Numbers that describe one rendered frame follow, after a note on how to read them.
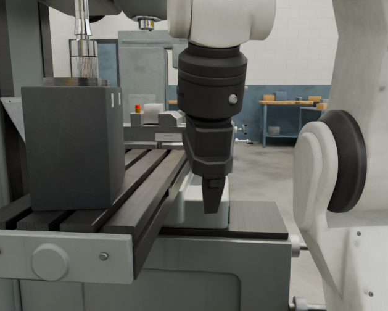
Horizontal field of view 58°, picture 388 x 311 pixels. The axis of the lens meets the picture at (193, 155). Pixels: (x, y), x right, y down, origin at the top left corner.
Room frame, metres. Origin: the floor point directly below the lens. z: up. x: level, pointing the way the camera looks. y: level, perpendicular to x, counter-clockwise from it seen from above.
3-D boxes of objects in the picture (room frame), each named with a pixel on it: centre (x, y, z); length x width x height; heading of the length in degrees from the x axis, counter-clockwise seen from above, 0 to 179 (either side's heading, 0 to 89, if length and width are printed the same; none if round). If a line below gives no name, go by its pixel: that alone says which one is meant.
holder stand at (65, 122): (0.62, 0.20, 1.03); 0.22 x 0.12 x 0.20; 5
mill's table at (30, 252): (1.05, 0.14, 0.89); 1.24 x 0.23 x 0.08; 175
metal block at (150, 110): (1.14, 0.13, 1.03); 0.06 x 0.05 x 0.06; 174
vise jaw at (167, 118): (1.14, 0.07, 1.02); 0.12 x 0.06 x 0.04; 174
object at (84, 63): (0.67, 0.20, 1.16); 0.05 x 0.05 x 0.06
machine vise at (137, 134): (1.14, 0.10, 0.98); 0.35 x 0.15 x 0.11; 84
